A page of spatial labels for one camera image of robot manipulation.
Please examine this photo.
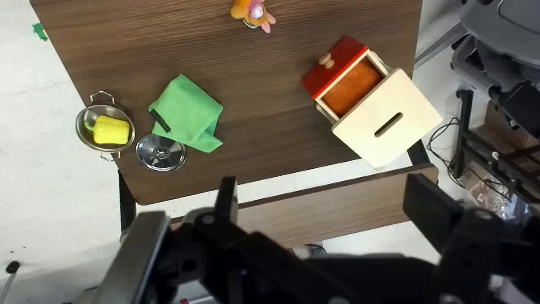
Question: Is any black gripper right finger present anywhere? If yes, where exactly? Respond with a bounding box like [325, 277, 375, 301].
[402, 172, 470, 255]

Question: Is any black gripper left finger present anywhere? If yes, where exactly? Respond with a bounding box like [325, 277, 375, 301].
[213, 176, 242, 226]

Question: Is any black tripod stand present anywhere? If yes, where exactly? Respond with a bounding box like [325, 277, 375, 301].
[450, 86, 540, 199]

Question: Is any steel pot lid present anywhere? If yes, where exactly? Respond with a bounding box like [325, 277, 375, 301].
[134, 134, 190, 174]

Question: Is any green cloth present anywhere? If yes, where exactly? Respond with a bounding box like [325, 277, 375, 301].
[147, 73, 227, 156]

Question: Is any light wooden slotted box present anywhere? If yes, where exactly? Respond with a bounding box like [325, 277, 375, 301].
[330, 66, 446, 171]

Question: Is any small steel pot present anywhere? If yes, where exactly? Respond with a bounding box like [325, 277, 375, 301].
[75, 90, 139, 162]

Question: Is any yellow toy with bowl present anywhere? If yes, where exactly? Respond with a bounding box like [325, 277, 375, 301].
[92, 115, 134, 147]

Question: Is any orange cloth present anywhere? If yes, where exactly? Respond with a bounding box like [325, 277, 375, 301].
[323, 58, 385, 118]

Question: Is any orange pink plush toy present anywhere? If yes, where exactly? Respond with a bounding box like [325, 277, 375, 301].
[230, 0, 279, 36]

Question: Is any grey chair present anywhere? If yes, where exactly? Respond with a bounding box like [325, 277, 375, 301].
[460, 0, 540, 64]

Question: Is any black tipped marker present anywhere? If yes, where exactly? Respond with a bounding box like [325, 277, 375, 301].
[0, 259, 23, 304]

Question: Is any green tape piece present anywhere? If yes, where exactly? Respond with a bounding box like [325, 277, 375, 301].
[31, 22, 51, 42]

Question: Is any thin black cable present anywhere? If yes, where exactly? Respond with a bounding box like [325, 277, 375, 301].
[426, 117, 465, 171]

